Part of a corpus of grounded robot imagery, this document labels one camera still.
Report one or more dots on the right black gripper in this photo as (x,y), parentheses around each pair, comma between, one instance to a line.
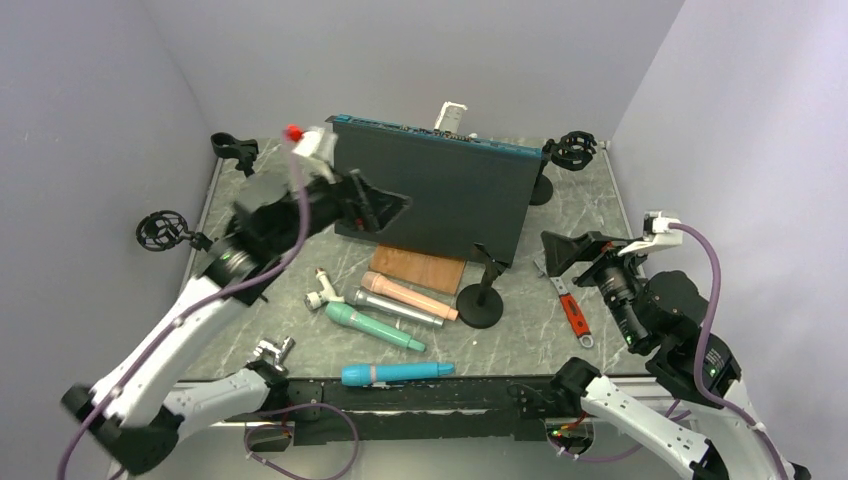
(560,250)

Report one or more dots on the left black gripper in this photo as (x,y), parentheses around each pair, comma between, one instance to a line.
(371,208)

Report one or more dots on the pink microphone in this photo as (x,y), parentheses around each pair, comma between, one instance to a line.
(381,285)

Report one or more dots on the grey microphone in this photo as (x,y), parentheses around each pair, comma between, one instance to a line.
(364,298)

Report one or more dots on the mint green microphone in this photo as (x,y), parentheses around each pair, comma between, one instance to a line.
(345,315)

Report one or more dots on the blue microphone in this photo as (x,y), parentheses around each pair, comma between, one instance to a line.
(362,375)

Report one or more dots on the black round-base clip stand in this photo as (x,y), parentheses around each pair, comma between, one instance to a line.
(244,152)

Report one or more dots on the black tripod shock-mount stand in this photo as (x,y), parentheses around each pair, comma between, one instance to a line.
(165,229)

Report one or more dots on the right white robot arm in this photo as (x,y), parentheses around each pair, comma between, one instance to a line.
(666,320)

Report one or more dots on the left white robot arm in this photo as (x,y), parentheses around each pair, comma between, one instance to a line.
(136,413)

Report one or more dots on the adjustable wrench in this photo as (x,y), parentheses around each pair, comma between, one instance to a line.
(571,309)

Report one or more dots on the wooden board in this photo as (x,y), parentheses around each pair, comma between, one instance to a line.
(436,273)

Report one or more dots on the dark grey upright panel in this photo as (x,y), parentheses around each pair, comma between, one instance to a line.
(464,191)

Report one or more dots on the white plastic faucet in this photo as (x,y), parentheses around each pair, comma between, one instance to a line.
(316,299)

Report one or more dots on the white object behind panel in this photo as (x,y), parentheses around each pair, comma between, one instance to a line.
(450,116)

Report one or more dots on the chrome metal faucet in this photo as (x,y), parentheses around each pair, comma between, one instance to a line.
(274,353)

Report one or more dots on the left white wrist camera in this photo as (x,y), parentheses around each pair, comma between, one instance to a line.
(315,146)

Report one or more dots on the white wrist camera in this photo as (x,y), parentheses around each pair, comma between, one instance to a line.
(658,235)
(315,146)

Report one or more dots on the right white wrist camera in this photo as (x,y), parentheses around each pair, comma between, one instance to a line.
(658,235)

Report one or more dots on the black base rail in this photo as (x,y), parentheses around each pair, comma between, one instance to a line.
(448,408)

